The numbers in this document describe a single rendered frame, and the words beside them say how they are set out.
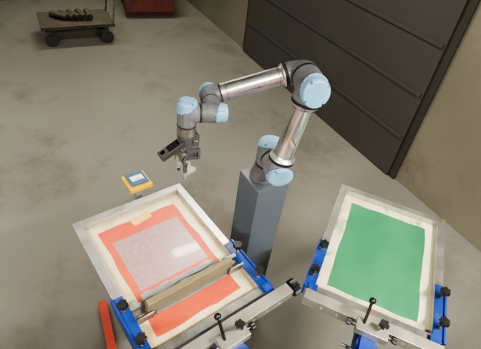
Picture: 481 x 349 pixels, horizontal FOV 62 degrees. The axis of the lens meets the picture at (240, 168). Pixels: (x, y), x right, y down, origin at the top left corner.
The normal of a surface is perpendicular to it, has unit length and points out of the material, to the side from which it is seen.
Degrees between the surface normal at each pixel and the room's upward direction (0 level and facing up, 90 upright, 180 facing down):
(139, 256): 0
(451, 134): 90
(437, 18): 90
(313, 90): 83
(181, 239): 0
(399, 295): 0
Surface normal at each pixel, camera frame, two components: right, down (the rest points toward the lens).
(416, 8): -0.87, 0.24
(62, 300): 0.11, -0.76
